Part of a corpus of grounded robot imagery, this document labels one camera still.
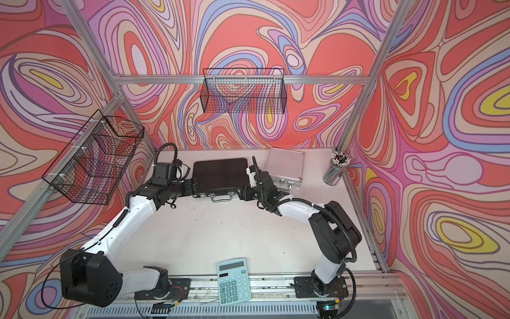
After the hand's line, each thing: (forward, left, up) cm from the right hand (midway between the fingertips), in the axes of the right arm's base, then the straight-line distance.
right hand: (242, 192), depth 89 cm
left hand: (0, +20, +7) cm, 21 cm away
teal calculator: (-34, +4, -8) cm, 35 cm away
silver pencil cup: (+11, -46, +7) cm, 47 cm away
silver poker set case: (+18, -23, -5) cm, 30 cm away
